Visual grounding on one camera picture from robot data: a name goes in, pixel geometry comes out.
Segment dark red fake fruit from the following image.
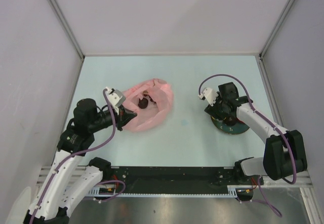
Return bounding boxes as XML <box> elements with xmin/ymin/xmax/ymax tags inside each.
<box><xmin>223</xmin><ymin>116</ymin><xmax>237</xmax><ymax>126</ymax></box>

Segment right aluminium corner post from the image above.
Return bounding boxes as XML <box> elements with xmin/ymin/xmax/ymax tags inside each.
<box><xmin>259</xmin><ymin>0</ymin><xmax>296</xmax><ymax>60</ymax></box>

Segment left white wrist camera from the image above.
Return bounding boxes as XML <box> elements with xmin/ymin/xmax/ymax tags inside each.
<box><xmin>103</xmin><ymin>87</ymin><xmax>126</xmax><ymax>115</ymax></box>

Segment white cable duct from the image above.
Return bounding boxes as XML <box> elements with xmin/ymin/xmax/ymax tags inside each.
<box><xmin>86</xmin><ymin>186</ymin><xmax>117</xmax><ymax>198</ymax></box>

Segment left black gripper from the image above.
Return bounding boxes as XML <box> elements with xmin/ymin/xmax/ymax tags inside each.
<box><xmin>89</xmin><ymin>104</ymin><xmax>137</xmax><ymax>132</ymax></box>

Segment pink plastic bag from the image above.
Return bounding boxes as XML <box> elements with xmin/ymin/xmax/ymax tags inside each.
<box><xmin>123</xmin><ymin>78</ymin><xmax>174</xmax><ymax>132</ymax></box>

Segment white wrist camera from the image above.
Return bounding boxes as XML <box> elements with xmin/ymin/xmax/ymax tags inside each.
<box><xmin>103</xmin><ymin>87</ymin><xmax>126</xmax><ymax>115</ymax></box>
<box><xmin>198</xmin><ymin>87</ymin><xmax>218</xmax><ymax>106</ymax></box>

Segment left aluminium corner post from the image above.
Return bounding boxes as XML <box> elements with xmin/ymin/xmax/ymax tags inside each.
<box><xmin>47</xmin><ymin>0</ymin><xmax>85</xmax><ymax>62</ymax></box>

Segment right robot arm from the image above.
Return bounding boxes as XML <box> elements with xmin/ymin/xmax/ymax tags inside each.
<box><xmin>199</xmin><ymin>82</ymin><xmax>307</xmax><ymax>184</ymax></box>

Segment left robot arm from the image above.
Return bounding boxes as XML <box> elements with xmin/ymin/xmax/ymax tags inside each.
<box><xmin>23</xmin><ymin>99</ymin><xmax>137</xmax><ymax>223</ymax></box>

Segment blue ceramic plate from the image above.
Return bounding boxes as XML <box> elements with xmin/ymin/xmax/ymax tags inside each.
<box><xmin>211</xmin><ymin>116</ymin><xmax>250</xmax><ymax>135</ymax></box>

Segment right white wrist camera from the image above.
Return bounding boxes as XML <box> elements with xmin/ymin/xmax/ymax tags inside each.
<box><xmin>198</xmin><ymin>87</ymin><xmax>218</xmax><ymax>106</ymax></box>

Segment aluminium frame rail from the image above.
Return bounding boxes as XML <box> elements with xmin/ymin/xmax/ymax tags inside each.
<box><xmin>260</xmin><ymin>167</ymin><xmax>312</xmax><ymax>188</ymax></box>

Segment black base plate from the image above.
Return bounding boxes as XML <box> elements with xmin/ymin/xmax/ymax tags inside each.
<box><xmin>111</xmin><ymin>166</ymin><xmax>258</xmax><ymax>195</ymax></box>

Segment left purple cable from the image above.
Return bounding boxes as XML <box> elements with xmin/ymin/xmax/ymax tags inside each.
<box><xmin>29</xmin><ymin>88</ymin><xmax>117</xmax><ymax>224</ymax></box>

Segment aluminium corner post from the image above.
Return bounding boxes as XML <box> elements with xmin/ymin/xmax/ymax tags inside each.
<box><xmin>259</xmin><ymin>0</ymin><xmax>296</xmax><ymax>60</ymax></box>
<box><xmin>47</xmin><ymin>0</ymin><xmax>85</xmax><ymax>62</ymax></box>

